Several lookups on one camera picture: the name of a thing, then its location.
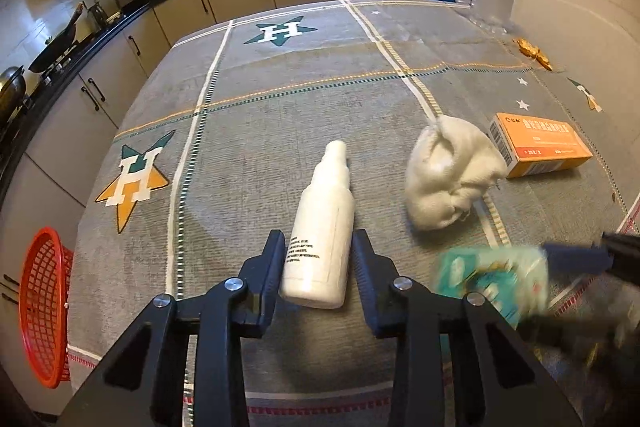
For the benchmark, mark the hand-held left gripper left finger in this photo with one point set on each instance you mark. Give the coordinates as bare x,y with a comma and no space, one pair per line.
272,282

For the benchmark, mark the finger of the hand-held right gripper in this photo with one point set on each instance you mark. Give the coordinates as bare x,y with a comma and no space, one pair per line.
575,257
570,332

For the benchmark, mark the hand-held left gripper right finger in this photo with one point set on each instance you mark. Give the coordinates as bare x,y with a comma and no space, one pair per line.
367,282

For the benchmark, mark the white spray bottle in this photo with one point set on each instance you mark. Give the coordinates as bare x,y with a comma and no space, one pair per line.
320,227

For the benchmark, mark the green tissue packet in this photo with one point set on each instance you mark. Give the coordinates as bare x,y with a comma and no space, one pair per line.
490,282

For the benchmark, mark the red plastic basket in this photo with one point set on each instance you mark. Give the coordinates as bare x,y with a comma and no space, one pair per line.
42,307

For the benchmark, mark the orange medicine box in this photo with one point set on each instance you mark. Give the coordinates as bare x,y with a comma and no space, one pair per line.
545,147

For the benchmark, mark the white cloth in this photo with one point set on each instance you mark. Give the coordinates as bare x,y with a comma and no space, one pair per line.
450,172

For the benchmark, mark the grey star-print tablecloth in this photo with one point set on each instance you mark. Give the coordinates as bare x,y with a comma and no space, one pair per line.
300,107

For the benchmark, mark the golden crumpled wrappers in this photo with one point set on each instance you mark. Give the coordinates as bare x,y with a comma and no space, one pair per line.
535,53

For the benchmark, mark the black kettle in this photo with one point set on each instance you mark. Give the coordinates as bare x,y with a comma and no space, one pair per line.
97,14

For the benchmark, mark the black wok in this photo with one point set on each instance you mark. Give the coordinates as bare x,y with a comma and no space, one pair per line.
55,47

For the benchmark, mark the steel lidded wok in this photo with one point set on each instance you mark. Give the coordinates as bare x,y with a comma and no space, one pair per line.
11,84

